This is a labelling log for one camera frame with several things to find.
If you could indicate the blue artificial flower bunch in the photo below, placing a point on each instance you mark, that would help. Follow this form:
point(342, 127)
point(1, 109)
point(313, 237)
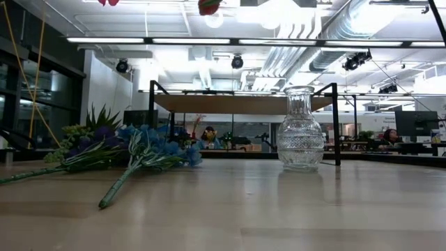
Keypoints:
point(163, 146)

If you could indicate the purple artificial flower bunch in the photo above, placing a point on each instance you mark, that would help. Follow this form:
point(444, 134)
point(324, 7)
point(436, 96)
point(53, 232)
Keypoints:
point(104, 134)

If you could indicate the orange artificial tulip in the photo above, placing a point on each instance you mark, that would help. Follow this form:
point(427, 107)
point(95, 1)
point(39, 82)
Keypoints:
point(209, 7)

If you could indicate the red artificial flower bunch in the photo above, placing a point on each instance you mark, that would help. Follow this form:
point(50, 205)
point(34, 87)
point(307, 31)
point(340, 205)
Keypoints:
point(108, 2)

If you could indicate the black background robot arm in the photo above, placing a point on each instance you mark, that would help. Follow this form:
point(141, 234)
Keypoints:
point(235, 139)
point(266, 139)

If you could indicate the person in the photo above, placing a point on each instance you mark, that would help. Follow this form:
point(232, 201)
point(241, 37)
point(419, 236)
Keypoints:
point(209, 134)
point(391, 136)

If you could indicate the background flower arrangement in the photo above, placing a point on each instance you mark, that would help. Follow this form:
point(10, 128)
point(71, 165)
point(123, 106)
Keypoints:
point(198, 122)

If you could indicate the black ceiling spotlight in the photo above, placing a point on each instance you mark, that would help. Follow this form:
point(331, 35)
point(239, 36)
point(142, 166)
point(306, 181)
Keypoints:
point(355, 61)
point(237, 62)
point(388, 89)
point(122, 66)

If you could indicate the tall patterned glass vase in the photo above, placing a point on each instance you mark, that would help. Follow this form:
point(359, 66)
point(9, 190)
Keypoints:
point(300, 139)

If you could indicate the black computer monitor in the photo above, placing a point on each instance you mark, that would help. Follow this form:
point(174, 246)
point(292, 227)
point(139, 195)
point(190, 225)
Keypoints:
point(139, 120)
point(416, 123)

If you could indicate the round white ceiling lamp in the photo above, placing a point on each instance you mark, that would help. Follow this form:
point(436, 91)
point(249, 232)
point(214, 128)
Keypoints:
point(214, 21)

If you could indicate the green artificial succulent plant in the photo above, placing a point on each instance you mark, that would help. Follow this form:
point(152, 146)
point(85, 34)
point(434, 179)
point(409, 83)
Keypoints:
point(101, 120)

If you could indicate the green background plant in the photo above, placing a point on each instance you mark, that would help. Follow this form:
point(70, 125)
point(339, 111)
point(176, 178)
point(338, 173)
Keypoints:
point(366, 135)

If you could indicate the wooden shelf with black frame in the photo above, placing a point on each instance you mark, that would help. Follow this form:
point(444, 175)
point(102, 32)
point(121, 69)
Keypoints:
point(226, 104)

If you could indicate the overhead frame light bar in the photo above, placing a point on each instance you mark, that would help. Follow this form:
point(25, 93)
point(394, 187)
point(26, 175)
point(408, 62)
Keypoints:
point(191, 40)

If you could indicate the silver ventilation duct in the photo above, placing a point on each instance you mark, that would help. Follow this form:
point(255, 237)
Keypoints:
point(334, 42)

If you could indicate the black aluminium table frame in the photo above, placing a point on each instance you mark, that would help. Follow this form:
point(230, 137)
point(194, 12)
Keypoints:
point(383, 159)

